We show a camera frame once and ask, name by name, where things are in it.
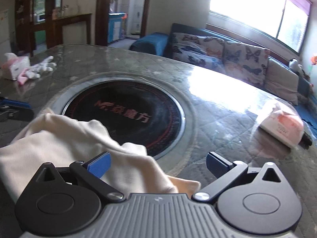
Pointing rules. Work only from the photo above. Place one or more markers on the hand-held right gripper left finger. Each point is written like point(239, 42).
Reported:
point(99, 164)

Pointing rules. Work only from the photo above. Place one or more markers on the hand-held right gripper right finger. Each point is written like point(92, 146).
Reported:
point(216, 164)

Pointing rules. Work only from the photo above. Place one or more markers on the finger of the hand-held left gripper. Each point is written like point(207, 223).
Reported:
point(18, 103)
point(19, 117)

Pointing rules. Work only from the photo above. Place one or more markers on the cream cloth garment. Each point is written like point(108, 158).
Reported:
point(62, 141)

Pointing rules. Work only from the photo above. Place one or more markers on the small pink white tissue pack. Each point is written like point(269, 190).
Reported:
point(14, 67)

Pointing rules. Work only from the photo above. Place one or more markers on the white pink rubber glove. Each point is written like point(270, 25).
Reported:
point(39, 68)

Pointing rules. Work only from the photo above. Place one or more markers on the black built-in induction cooker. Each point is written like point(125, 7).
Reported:
point(111, 104)

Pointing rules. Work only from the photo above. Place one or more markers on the dark wooden shelf cabinet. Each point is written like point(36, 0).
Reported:
point(26, 29)

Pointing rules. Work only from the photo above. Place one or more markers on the black remote control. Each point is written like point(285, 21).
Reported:
point(306, 140)

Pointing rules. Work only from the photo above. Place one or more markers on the dark wooden side counter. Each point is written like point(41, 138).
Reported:
point(74, 18)

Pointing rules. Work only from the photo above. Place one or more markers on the grey cushion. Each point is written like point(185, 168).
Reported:
point(282, 81)

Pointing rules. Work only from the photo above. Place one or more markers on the butterfly print cushion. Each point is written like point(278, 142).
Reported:
point(245, 62)
point(195, 50)

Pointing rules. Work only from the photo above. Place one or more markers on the blue cabinet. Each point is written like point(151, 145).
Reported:
point(115, 28)

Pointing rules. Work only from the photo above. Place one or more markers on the panda plush toy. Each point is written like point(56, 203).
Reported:
point(295, 65)

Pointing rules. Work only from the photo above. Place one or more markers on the blue corner sofa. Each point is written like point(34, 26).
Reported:
point(151, 42)

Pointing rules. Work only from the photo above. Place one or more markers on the colourful pinwheel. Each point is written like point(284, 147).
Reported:
point(314, 59)

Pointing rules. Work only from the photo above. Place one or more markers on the window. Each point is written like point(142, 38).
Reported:
point(247, 5)

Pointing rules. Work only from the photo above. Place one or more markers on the brown door frame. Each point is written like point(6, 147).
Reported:
point(101, 12)

